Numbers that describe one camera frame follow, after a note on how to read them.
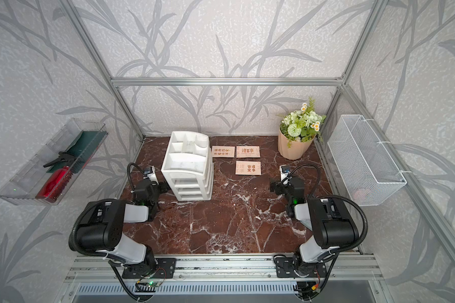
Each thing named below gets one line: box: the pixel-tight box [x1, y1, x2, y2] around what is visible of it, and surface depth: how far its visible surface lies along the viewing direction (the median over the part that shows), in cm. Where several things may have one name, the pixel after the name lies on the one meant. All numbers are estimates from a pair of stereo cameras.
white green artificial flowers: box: [279, 97, 327, 148], surface depth 88 cm
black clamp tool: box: [42, 151, 77, 168], surface depth 67 cm
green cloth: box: [46, 130, 108, 175], surface depth 71 cm
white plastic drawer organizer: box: [161, 130, 215, 202], surface depth 84 cm
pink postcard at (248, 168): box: [235, 160, 262, 175], surface depth 107 cm
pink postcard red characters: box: [211, 145, 236, 158], surface depth 115 cm
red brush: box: [35, 166, 74, 203], surface depth 59 cm
